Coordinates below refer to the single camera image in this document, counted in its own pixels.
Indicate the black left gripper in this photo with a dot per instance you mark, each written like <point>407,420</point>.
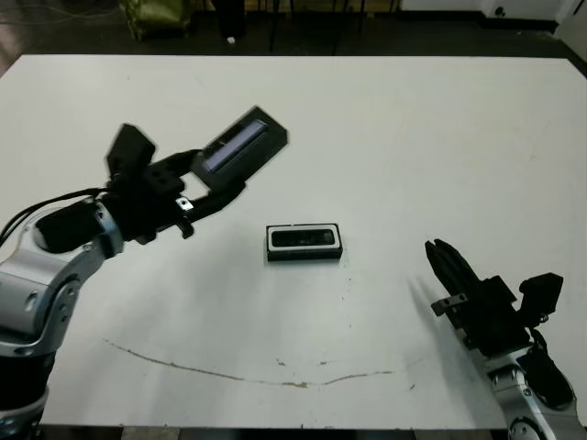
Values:
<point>142,206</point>

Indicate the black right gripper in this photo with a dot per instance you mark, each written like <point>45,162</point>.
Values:
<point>493,321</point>

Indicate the black box lid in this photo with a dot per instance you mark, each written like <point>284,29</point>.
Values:
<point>247,156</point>

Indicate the black slim camera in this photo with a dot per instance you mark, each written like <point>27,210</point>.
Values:
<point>300,238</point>

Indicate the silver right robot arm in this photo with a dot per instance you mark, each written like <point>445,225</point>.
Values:
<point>518,389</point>

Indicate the black box with white insert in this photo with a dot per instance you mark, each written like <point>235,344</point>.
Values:
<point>302,256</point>

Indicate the black upright leg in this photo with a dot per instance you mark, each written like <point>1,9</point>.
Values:
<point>231,16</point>

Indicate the yellow-green bag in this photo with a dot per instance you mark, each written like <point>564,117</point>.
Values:
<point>153,16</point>

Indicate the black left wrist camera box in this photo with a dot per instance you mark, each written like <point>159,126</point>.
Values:
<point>130,149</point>

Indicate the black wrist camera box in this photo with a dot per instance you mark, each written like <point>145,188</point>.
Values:
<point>543,293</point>
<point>130,149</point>

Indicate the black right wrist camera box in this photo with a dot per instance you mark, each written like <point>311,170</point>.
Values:
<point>543,293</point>

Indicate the black round wall knob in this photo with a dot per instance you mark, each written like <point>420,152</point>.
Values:
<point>500,11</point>

